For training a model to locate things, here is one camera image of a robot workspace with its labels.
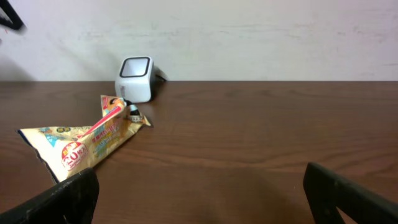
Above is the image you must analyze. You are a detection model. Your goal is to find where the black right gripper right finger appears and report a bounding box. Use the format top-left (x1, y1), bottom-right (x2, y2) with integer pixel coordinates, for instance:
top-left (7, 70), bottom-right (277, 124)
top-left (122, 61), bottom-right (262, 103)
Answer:
top-left (303, 162), bottom-right (397, 224)

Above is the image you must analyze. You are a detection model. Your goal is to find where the white barcode scanner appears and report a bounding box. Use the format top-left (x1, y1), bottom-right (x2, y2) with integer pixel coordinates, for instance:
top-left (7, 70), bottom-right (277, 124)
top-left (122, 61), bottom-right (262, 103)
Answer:
top-left (115, 56), bottom-right (155, 103)

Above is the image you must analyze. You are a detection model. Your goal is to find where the yellow wet wipes pack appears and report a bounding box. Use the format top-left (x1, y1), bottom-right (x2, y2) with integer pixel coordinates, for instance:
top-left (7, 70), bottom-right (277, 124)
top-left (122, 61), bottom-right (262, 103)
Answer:
top-left (17, 95), bottom-right (151, 183)

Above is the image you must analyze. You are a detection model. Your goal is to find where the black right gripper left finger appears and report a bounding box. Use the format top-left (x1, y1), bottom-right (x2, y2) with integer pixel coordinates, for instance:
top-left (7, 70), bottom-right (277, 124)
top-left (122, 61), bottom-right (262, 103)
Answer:
top-left (1, 168), bottom-right (100, 224)

